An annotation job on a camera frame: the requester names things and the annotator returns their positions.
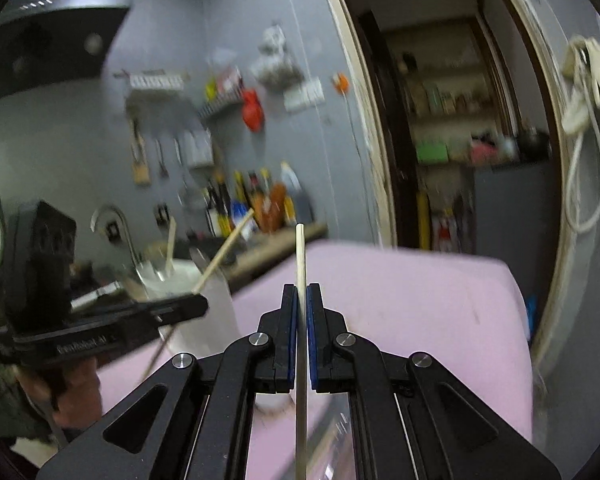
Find cream rubber gloves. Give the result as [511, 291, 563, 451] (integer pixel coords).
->
[560, 34, 600, 135]

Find yellow bottle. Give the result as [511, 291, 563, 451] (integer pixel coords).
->
[416, 190, 431, 252]

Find clear bag of dried goods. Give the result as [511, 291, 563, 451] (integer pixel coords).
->
[250, 24, 301, 90]

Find red plastic bag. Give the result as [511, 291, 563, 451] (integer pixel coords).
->
[242, 88, 265, 133]

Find white wall box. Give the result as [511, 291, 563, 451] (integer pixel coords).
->
[185, 129, 215, 169]

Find pink cloth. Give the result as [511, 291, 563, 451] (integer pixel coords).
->
[469, 139, 504, 164]

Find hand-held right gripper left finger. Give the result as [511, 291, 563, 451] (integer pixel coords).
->
[37, 284, 301, 480]

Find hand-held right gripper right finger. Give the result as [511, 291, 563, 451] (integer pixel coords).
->
[307, 284, 563, 480]

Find black cooking pot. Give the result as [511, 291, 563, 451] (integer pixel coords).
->
[517, 130, 551, 161]

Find grey cabinet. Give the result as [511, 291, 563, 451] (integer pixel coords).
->
[472, 160, 557, 302]

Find wooden shelf unit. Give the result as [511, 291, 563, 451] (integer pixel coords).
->
[379, 16, 512, 167]

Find green box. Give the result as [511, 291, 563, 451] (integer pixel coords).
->
[415, 142, 449, 164]

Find blue label sauce bottle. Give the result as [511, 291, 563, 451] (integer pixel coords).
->
[232, 170, 249, 231]

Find person's left hand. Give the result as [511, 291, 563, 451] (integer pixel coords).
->
[19, 352, 103, 433]

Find red white snack packet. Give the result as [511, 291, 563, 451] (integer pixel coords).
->
[217, 66, 244, 97]

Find white wall switch panel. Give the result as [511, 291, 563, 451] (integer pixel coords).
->
[283, 78, 326, 113]

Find hanging metal peeler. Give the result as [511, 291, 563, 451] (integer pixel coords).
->
[154, 137, 169, 179]

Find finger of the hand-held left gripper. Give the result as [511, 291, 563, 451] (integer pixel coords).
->
[70, 293, 210, 333]

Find black range hood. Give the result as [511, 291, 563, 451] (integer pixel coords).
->
[0, 0, 135, 98]

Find cream door frame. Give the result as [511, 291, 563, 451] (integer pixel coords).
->
[319, 0, 600, 363]

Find blue plastic item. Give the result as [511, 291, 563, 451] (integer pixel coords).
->
[524, 295, 539, 342]

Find white plastic wall basket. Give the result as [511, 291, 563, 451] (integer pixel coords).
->
[127, 71, 187, 92]

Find orange bottle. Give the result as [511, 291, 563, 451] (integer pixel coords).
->
[266, 182, 287, 232]

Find white plastic cutlery holder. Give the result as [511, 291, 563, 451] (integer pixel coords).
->
[130, 256, 242, 361]

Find metal kitchen faucet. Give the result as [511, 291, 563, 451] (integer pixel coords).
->
[90, 204, 142, 272]

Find metal wall shelf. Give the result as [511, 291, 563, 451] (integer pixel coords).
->
[199, 95, 244, 121]

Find wooden wall knife holder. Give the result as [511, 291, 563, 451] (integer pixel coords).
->
[129, 117, 150, 185]

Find pink floral tablecloth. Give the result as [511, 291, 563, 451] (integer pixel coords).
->
[95, 241, 537, 480]

